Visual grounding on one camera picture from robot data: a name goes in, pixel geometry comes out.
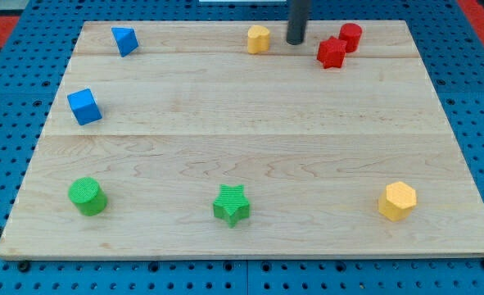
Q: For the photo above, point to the yellow heart block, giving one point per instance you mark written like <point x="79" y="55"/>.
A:
<point x="258" y="39"/>

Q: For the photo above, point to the green star block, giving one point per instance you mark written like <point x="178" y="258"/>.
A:
<point x="231" y="204"/>

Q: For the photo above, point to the red star block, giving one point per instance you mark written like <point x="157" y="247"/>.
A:
<point x="332" y="52"/>

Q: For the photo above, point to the light wooden board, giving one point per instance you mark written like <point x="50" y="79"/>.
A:
<point x="191" y="109"/>

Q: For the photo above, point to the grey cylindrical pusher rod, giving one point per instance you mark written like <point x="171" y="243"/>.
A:
<point x="298" y="15"/>

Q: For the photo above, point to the red cylinder block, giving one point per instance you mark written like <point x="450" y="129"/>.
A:
<point x="351" y="34"/>

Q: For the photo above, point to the blue triangular prism block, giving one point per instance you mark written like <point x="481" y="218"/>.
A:
<point x="125" y="39"/>

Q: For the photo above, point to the green cylinder block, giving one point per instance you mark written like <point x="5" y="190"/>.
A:
<point x="87" y="196"/>

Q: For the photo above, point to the yellow hexagon block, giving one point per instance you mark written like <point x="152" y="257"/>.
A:
<point x="397" y="201"/>

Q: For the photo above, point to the blue cube block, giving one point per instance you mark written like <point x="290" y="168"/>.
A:
<point x="84" y="107"/>

